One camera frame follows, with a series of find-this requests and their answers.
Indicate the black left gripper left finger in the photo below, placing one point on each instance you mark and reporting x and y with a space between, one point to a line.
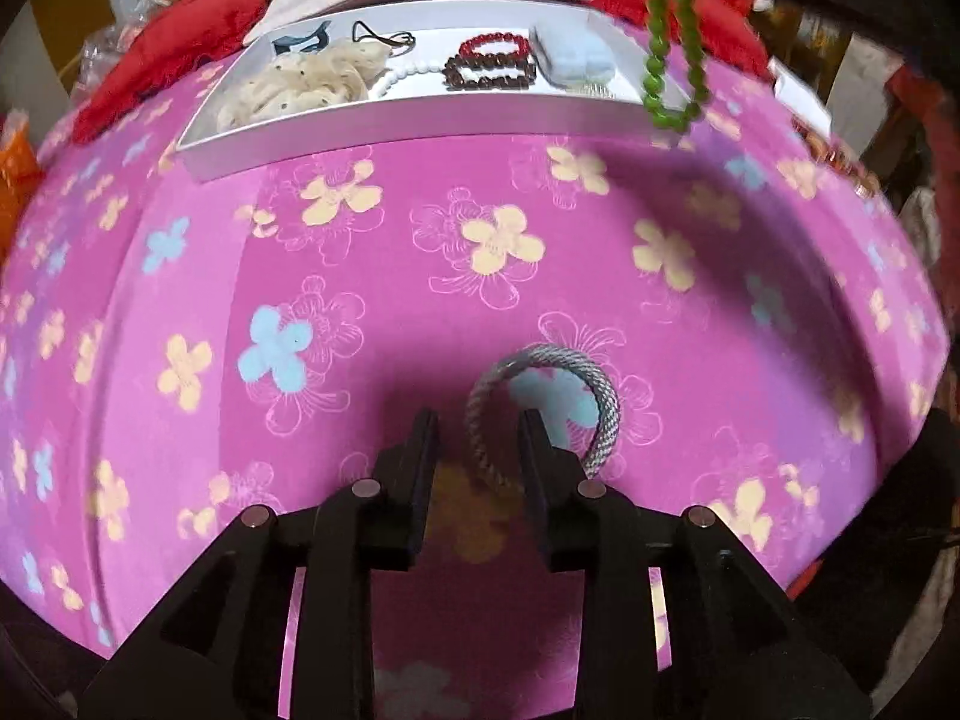
212 647

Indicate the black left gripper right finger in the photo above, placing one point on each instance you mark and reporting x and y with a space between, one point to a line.
679 619

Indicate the light blue fuzzy clip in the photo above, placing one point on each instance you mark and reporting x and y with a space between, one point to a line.
571 55

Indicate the cream dotted scrunchie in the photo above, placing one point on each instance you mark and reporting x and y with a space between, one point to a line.
341 73

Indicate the blue hair claw clip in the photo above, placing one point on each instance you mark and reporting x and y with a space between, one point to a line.
307 43

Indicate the white paper card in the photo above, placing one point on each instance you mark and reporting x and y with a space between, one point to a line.
800 99

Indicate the snack packets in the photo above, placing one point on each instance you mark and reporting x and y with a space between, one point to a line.
835 155

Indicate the pink floral bed sheet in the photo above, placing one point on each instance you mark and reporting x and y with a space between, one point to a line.
175 351

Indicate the orange plastic basket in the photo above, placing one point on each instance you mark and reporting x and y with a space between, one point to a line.
21 175

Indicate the white shallow box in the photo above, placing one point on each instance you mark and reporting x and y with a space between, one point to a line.
418 105

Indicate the red frilled pillow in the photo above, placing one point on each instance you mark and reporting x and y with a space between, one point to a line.
180 39

